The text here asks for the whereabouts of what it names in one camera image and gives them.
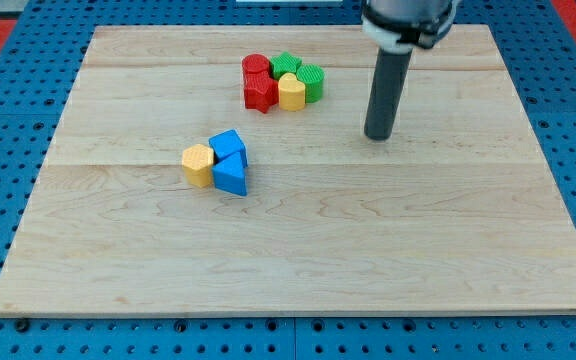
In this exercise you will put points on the blue triangle block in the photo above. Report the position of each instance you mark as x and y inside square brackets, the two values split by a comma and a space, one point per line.
[229, 175]

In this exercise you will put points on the blue cube block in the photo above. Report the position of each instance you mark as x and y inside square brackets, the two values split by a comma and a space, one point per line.
[228, 143]

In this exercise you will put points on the yellow heart block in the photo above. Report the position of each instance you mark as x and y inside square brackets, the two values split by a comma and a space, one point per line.
[292, 93]

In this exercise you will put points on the wooden board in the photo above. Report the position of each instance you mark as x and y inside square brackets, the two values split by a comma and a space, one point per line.
[457, 214]

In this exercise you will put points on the red star block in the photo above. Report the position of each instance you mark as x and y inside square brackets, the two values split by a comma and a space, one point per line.
[260, 92]

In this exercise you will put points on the yellow hexagon block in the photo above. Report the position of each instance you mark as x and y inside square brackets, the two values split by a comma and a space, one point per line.
[197, 163]

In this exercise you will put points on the green cylinder block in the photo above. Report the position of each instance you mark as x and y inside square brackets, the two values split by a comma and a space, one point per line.
[312, 76]

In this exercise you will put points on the green star block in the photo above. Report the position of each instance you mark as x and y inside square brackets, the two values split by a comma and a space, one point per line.
[284, 63]

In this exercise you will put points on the red cylinder block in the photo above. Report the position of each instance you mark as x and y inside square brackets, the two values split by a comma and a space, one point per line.
[255, 65]

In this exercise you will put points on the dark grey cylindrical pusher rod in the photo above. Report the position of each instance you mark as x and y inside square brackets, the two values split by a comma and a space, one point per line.
[387, 86]

